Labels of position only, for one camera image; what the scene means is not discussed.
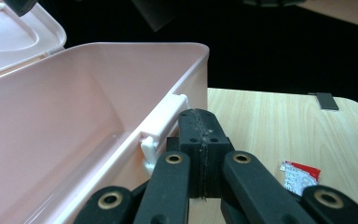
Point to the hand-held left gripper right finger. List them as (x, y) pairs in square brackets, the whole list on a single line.
[(213, 149)]

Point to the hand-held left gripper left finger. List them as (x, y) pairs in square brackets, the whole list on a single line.
[(194, 143)]

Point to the red and white ointment tube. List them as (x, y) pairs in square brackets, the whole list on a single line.
[(298, 177)]

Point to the pink storage box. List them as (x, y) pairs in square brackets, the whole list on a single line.
[(74, 124)]

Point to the grey tape piece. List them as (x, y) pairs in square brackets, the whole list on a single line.
[(326, 101)]

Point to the light wooden board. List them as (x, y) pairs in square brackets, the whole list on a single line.
[(348, 12)]

